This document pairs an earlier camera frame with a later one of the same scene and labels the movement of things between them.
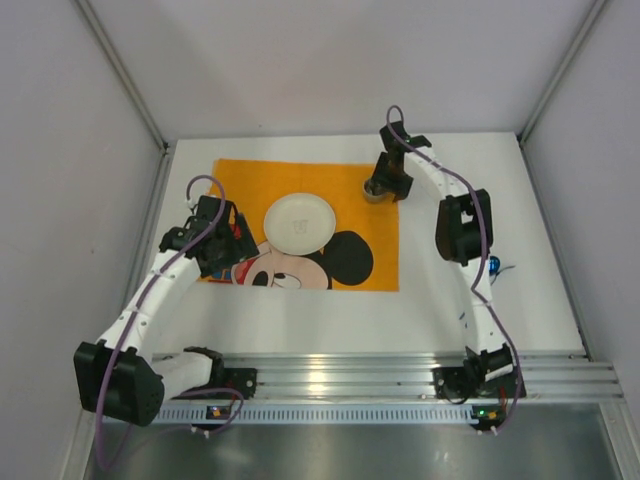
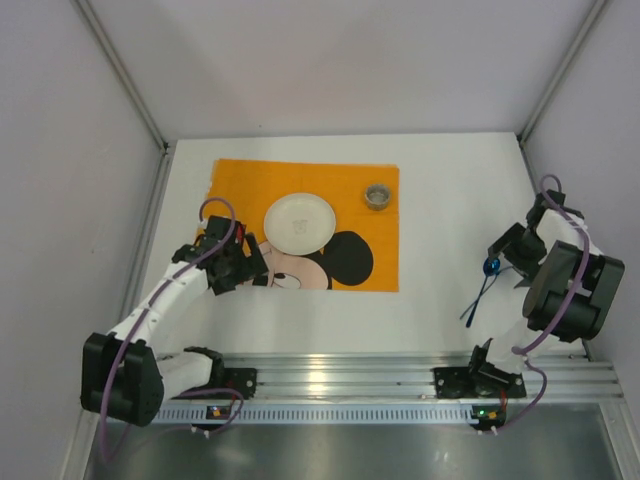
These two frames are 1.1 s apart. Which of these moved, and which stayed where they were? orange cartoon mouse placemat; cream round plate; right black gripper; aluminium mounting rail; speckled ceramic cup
Moved: speckled ceramic cup; right black gripper
Stayed: cream round plate; aluminium mounting rail; orange cartoon mouse placemat
